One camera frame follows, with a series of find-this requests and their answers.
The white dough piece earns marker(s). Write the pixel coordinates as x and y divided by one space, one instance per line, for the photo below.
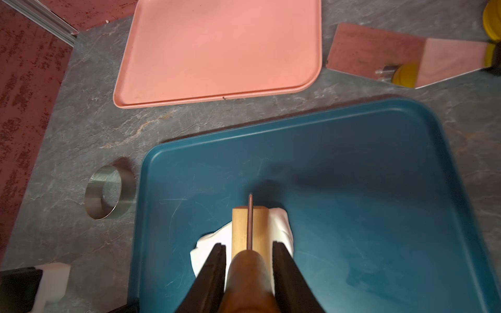
269 225

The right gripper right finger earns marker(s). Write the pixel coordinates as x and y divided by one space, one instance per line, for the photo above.
292 292

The left corner aluminium post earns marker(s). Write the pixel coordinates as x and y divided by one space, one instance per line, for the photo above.
45 18

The yellow cup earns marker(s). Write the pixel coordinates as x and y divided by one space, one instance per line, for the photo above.
491 20

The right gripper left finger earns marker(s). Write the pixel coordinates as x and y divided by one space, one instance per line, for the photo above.
207 291

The wooden rolling pin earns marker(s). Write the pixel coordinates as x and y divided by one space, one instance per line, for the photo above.
248 286

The metal dough scraper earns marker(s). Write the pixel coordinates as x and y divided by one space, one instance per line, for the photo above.
407 60

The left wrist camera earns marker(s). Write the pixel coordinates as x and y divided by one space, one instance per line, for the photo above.
29 289

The metal ring cutter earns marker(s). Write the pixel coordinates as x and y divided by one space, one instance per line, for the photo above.
110 193

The pink tray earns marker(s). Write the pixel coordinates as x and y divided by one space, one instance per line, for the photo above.
181 52

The teal tray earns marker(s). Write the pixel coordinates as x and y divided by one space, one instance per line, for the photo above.
380 218

